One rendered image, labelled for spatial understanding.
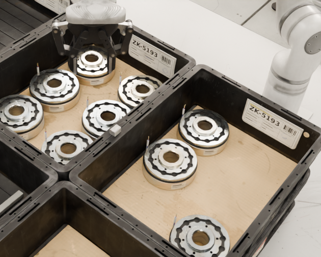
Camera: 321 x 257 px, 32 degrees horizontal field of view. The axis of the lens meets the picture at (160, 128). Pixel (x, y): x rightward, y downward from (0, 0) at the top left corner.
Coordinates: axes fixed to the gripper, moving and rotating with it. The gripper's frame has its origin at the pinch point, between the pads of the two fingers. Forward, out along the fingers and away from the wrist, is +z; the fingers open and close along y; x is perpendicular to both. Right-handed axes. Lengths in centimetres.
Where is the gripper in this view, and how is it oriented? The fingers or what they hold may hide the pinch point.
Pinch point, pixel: (92, 64)
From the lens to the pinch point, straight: 100.1
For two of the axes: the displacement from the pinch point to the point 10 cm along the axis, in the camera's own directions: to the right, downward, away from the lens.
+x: 1.5, 7.3, -6.7
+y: -9.8, 0.4, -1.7
